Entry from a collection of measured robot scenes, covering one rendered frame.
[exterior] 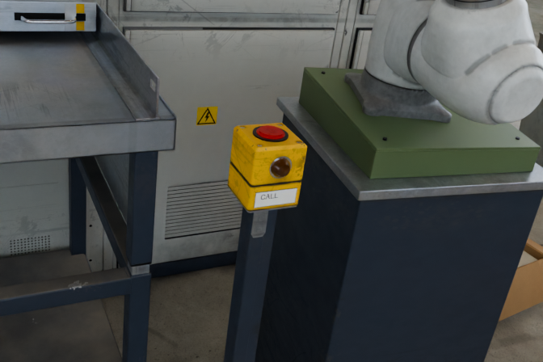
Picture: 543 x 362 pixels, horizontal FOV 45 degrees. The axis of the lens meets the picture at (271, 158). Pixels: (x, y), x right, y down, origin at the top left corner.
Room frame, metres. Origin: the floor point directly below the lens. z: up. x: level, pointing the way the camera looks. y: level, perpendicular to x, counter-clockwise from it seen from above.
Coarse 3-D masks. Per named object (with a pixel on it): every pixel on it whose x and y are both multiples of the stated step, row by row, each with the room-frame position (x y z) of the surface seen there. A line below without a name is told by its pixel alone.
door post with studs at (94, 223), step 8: (96, 0) 1.56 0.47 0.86; (104, 0) 1.57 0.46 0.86; (104, 8) 1.57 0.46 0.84; (96, 160) 1.56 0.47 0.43; (96, 216) 1.56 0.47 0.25; (96, 224) 1.56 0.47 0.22; (96, 232) 1.56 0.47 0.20; (96, 240) 1.56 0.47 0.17; (96, 248) 1.56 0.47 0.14; (96, 256) 1.56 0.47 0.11; (96, 264) 1.56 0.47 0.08
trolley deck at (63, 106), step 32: (0, 32) 1.26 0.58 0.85; (32, 32) 1.29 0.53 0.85; (64, 32) 1.32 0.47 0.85; (0, 64) 1.08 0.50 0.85; (32, 64) 1.11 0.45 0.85; (64, 64) 1.13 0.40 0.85; (96, 64) 1.15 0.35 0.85; (0, 96) 0.94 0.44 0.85; (32, 96) 0.96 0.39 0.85; (64, 96) 0.98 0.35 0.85; (96, 96) 1.00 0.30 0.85; (160, 96) 1.03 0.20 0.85; (0, 128) 0.83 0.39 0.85; (32, 128) 0.85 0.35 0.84; (64, 128) 0.87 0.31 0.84; (96, 128) 0.89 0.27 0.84; (128, 128) 0.92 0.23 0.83; (160, 128) 0.94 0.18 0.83; (0, 160) 0.83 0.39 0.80; (32, 160) 0.85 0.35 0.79
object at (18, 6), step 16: (0, 0) 1.21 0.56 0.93; (16, 0) 1.23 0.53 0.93; (32, 0) 1.25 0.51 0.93; (48, 0) 1.26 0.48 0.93; (0, 16) 1.21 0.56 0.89; (16, 16) 1.22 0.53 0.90; (32, 16) 1.24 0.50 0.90; (48, 16) 1.25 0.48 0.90; (64, 16) 1.27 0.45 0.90; (80, 16) 1.28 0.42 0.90
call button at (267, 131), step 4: (260, 128) 0.82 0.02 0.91; (264, 128) 0.82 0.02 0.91; (268, 128) 0.82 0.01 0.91; (272, 128) 0.83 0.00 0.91; (276, 128) 0.83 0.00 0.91; (280, 128) 0.83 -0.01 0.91; (256, 132) 0.82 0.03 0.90; (260, 132) 0.81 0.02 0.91; (264, 132) 0.81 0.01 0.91; (268, 132) 0.81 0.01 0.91; (272, 132) 0.82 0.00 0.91; (276, 132) 0.82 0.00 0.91; (280, 132) 0.82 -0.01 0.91; (260, 136) 0.81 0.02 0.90; (264, 136) 0.81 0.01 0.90; (268, 136) 0.80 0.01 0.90; (272, 136) 0.80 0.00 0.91; (276, 136) 0.81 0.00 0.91; (280, 136) 0.81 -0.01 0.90
